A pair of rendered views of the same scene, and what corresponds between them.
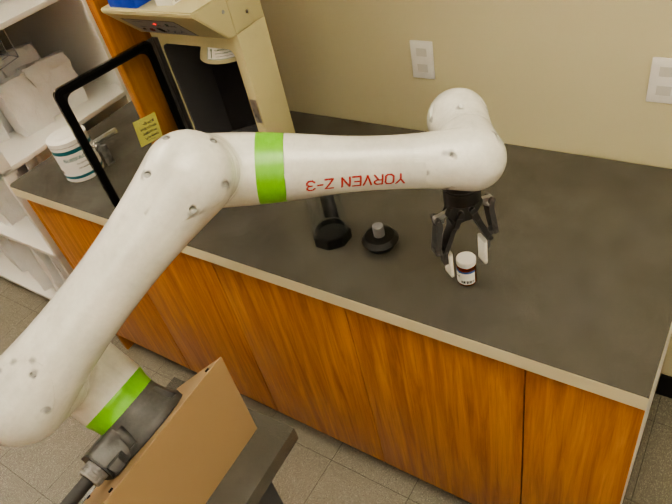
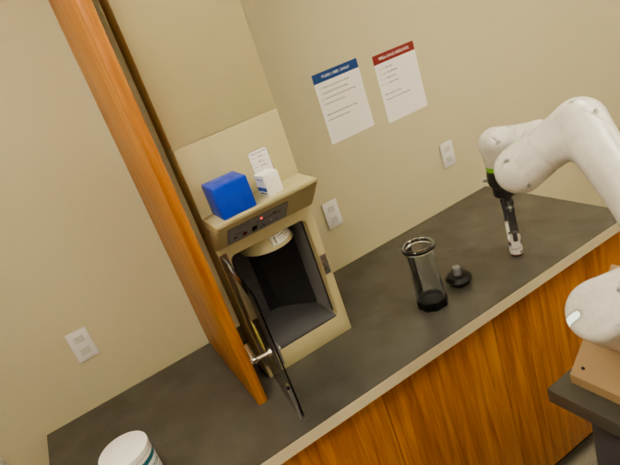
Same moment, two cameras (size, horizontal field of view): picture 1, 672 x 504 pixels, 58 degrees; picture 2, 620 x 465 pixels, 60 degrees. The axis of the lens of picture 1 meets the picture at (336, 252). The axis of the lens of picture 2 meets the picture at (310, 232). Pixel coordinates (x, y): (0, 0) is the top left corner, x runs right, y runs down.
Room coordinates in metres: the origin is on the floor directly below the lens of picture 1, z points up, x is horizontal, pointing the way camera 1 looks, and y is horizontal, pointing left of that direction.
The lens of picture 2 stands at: (0.80, 1.51, 1.95)
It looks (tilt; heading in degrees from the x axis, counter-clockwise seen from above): 22 degrees down; 296
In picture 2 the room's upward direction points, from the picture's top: 19 degrees counter-clockwise
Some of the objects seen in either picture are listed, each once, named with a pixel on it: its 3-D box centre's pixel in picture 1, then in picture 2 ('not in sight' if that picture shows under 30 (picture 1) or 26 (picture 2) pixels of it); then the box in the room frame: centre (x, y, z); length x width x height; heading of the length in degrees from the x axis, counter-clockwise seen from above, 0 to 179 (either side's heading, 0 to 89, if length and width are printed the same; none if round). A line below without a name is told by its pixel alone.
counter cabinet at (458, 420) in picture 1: (332, 292); (381, 423); (1.51, 0.05, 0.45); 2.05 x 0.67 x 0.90; 48
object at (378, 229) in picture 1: (379, 235); (458, 274); (1.13, -0.11, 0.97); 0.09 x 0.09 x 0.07
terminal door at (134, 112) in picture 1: (133, 131); (260, 336); (1.56, 0.46, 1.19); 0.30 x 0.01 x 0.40; 131
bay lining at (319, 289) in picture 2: (244, 85); (271, 276); (1.67, 0.14, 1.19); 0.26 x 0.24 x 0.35; 48
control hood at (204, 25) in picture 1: (167, 21); (265, 213); (1.53, 0.26, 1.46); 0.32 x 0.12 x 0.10; 48
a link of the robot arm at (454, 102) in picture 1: (458, 128); (498, 148); (0.93, -0.27, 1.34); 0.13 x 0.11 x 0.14; 173
